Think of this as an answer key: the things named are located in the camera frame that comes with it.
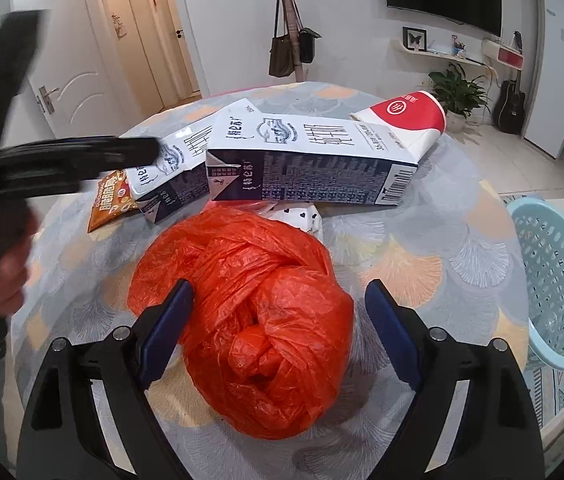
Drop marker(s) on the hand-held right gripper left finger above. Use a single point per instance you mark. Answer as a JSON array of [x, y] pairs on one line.
[[167, 332]]

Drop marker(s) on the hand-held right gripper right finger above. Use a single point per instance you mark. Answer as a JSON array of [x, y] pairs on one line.
[[392, 332]]

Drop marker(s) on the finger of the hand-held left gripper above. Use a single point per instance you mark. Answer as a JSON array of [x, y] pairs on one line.
[[87, 157], [17, 60]]

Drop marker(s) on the orange snack packet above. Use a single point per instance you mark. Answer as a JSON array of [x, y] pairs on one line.
[[109, 205]]

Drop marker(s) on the orange plastic bag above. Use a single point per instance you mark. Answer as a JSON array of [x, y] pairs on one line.
[[262, 320]]

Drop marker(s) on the small white navy milk carton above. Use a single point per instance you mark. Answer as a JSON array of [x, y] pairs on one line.
[[184, 157]]

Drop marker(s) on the white cloth with black hearts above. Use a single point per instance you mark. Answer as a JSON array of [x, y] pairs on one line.
[[297, 217]]

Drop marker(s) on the light blue plastic basket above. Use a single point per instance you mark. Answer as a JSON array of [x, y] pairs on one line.
[[552, 270]]

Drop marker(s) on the large white navy milk carton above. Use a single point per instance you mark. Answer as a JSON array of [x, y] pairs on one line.
[[312, 170]]

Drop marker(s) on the red white paper cup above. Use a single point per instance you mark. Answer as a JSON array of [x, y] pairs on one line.
[[407, 115]]

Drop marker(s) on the black shoulder bag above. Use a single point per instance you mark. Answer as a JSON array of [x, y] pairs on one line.
[[307, 47]]

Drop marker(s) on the white panel door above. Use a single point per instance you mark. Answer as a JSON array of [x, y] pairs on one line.
[[77, 60]]

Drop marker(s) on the scallop patterned tablecloth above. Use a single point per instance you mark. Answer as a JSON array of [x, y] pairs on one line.
[[412, 260]]

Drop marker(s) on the beige door with ornament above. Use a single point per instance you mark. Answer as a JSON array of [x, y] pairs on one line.
[[127, 60]]

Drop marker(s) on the patterned floor rug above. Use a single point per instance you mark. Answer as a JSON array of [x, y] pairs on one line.
[[562, 395]]

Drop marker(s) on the brown tote bag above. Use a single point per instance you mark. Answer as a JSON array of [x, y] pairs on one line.
[[282, 57]]

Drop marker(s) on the pink coat rack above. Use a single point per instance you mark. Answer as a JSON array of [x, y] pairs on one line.
[[302, 72]]

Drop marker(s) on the potted green plant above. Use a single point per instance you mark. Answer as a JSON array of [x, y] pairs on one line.
[[457, 90]]

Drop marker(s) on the black acoustic guitar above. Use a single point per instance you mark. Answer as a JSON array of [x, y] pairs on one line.
[[509, 110]]

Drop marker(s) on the white curved low shelf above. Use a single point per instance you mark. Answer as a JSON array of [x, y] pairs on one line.
[[442, 56]]

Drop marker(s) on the pen holder with pens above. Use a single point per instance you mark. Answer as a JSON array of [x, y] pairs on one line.
[[458, 46]]

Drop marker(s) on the framed butterfly picture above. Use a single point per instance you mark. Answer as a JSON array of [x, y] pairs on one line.
[[414, 39]]

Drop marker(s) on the white standing air conditioner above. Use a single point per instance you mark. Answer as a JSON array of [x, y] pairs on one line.
[[557, 60]]

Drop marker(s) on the red white wall box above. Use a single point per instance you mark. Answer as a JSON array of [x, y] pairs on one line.
[[507, 57]]

